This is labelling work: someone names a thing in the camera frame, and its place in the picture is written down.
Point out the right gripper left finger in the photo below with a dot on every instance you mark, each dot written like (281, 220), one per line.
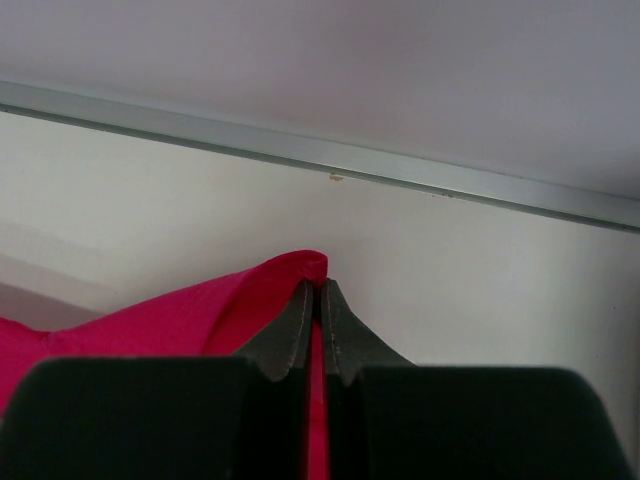
(242, 416)

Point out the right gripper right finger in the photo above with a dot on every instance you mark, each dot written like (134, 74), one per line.
(388, 418)

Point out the pink t shirt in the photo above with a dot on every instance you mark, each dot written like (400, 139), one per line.
(213, 318)

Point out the rear aluminium table edge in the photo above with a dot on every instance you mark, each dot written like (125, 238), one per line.
(452, 181)

